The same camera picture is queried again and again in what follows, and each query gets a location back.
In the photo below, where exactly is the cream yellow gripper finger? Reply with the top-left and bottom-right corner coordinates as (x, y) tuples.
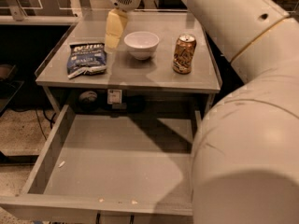
(105, 8), (128, 50)

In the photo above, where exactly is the blue chip bag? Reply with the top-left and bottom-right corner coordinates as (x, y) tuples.
(66, 43), (107, 79)

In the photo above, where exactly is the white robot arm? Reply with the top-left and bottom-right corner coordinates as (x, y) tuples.
(181, 0), (299, 224)

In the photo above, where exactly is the open grey top drawer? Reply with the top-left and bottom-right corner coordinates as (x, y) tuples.
(0, 103), (201, 223)

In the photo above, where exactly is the white ceramic bowl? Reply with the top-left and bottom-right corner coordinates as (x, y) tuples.
(124, 31), (160, 60)

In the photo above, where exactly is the orange soda can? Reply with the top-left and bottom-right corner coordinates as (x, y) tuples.
(173, 34), (196, 75)

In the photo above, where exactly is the white label tag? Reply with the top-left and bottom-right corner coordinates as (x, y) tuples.
(107, 90), (122, 105)

